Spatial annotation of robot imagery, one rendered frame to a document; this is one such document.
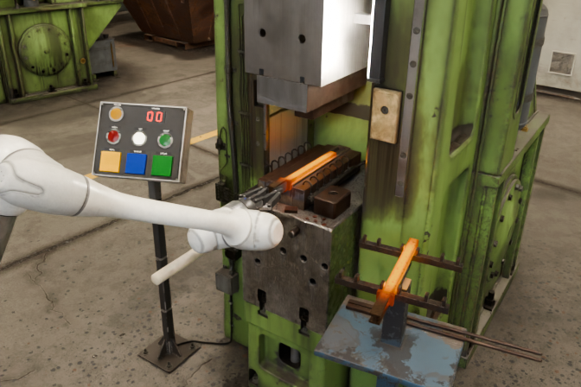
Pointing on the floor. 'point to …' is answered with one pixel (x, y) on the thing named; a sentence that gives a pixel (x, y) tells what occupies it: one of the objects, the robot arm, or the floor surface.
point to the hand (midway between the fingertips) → (277, 187)
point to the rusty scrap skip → (171, 9)
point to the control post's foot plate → (158, 354)
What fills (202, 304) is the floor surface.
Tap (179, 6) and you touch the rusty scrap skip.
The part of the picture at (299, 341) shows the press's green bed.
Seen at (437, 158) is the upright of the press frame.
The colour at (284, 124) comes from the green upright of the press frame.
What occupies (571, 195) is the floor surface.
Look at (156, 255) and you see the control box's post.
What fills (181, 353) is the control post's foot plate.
